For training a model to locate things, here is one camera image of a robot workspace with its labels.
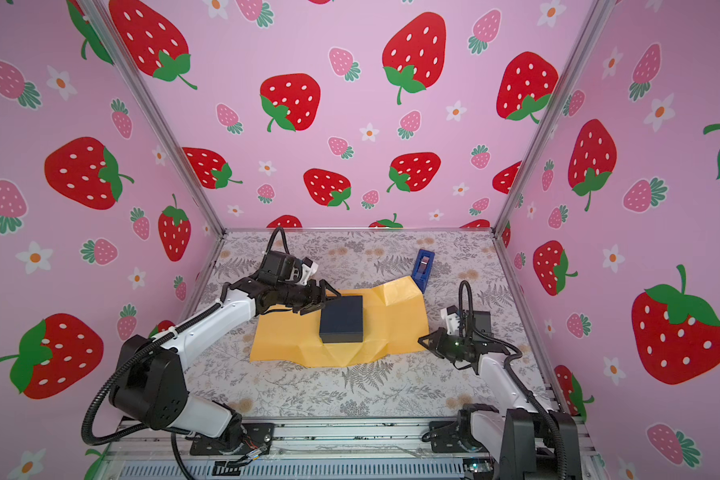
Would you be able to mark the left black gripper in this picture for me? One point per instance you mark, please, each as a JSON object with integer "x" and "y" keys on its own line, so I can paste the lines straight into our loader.
{"x": 323, "y": 284}

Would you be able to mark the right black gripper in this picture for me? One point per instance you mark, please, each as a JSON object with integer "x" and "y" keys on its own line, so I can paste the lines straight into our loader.
{"x": 436, "y": 345}

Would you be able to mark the dark navy gift box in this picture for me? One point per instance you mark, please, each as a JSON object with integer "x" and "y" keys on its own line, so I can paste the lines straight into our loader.
{"x": 342, "y": 320}

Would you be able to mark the orange yellow wrapping paper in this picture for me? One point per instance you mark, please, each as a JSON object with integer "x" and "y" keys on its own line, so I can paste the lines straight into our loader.
{"x": 394, "y": 318}

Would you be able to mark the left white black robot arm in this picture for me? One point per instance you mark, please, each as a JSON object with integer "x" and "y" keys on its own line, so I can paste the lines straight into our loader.
{"x": 149, "y": 384}

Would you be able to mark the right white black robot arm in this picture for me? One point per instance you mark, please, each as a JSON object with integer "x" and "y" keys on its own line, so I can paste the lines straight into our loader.
{"x": 524, "y": 437}

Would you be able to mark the blue tape dispenser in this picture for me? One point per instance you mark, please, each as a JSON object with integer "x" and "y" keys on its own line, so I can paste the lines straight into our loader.
{"x": 422, "y": 269}

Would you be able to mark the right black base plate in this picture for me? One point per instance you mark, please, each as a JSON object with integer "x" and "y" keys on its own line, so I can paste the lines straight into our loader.
{"x": 479, "y": 436}

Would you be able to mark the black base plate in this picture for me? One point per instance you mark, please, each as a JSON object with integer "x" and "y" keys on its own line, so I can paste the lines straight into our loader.
{"x": 479, "y": 436}
{"x": 243, "y": 440}

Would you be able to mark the aluminium front frame rail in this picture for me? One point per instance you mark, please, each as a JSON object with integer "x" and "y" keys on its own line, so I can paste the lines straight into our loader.
{"x": 304, "y": 448}

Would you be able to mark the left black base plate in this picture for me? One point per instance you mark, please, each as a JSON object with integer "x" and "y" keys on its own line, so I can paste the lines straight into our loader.
{"x": 243, "y": 440}

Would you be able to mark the left aluminium corner post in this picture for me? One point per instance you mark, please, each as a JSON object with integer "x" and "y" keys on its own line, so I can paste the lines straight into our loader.
{"x": 99, "y": 17}

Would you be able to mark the aluminium corner post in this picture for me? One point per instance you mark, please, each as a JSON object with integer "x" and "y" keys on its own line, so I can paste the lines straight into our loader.
{"x": 99, "y": 17}
{"x": 591, "y": 30}

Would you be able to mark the right aluminium corner post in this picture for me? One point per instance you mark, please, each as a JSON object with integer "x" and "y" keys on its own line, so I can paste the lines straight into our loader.
{"x": 591, "y": 30}

